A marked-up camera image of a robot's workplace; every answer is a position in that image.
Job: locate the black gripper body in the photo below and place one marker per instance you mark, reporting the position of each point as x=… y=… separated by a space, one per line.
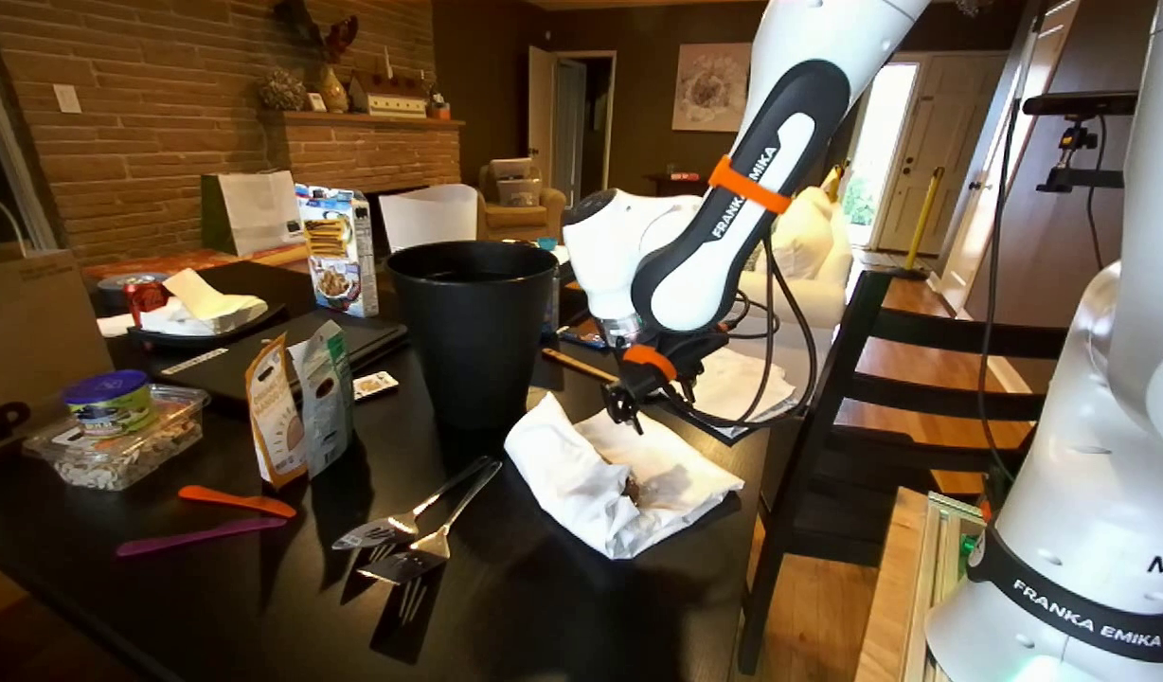
x=659 y=390

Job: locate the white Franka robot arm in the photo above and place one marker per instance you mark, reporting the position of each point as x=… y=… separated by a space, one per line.
x=1095 y=479

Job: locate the folded white cloth blue stripe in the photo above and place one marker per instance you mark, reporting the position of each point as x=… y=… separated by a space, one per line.
x=718 y=392

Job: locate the wooden spoon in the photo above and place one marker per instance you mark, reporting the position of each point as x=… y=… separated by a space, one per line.
x=583 y=367

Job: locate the black trash bin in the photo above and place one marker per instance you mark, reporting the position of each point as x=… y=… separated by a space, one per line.
x=470 y=354

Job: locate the beige armchair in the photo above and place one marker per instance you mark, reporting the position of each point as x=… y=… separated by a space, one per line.
x=525 y=215

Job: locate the white plastic bag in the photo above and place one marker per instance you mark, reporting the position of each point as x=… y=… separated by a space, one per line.
x=811 y=234

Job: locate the small white card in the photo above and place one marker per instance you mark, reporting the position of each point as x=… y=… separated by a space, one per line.
x=376 y=386

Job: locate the white teal coffee bag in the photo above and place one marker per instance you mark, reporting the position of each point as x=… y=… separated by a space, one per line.
x=328 y=403

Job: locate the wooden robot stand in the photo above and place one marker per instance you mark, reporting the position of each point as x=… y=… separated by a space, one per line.
x=887 y=609

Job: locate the yellow stick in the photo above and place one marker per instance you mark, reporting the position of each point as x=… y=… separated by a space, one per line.
x=922 y=223

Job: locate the cereal box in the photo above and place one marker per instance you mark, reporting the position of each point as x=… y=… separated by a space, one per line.
x=338 y=253

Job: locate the brown white coffee bag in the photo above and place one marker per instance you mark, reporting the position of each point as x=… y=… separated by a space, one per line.
x=273 y=419

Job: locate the orange plastic knife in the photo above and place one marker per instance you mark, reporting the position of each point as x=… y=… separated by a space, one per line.
x=241 y=502

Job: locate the white leaning panel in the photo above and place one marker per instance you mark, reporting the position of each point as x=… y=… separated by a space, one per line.
x=258 y=209

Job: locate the white napkin stack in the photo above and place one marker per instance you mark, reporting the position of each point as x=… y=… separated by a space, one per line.
x=205 y=305

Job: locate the vase with dried flowers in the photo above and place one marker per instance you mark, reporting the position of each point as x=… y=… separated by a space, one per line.
x=337 y=89

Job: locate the small red cup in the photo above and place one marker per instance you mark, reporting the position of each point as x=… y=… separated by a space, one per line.
x=146 y=297

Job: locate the clear plastic food container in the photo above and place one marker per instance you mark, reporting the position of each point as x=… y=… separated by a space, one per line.
x=113 y=458

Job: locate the jar with blue lid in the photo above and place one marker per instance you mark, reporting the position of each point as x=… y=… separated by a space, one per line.
x=107 y=386

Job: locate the framed wall picture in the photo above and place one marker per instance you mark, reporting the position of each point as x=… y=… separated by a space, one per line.
x=710 y=89

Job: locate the black camera on stand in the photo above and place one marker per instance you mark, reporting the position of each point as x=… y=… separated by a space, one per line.
x=1079 y=104

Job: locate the white light switch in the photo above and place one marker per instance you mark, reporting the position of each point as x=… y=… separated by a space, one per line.
x=68 y=100

